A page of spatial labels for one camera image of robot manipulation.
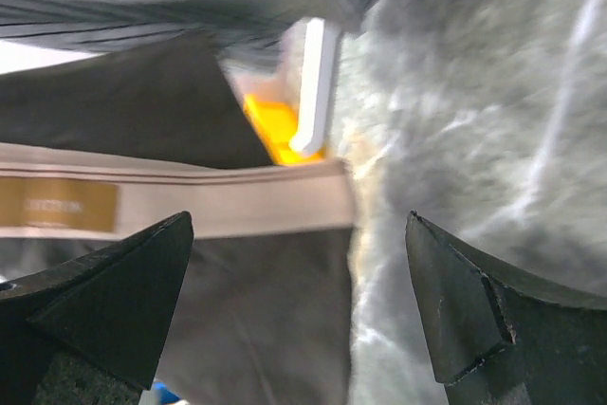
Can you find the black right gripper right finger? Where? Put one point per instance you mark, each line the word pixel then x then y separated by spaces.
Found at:
pixel 498 334

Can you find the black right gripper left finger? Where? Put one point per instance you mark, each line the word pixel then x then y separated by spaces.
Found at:
pixel 91 330

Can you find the dark grey boxer briefs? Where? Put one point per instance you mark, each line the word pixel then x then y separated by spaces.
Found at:
pixel 95 151

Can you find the yellow plastic tray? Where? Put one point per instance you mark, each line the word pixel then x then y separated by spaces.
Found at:
pixel 275 123

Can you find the metal clothes rack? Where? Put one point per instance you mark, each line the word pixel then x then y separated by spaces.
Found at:
pixel 321 58

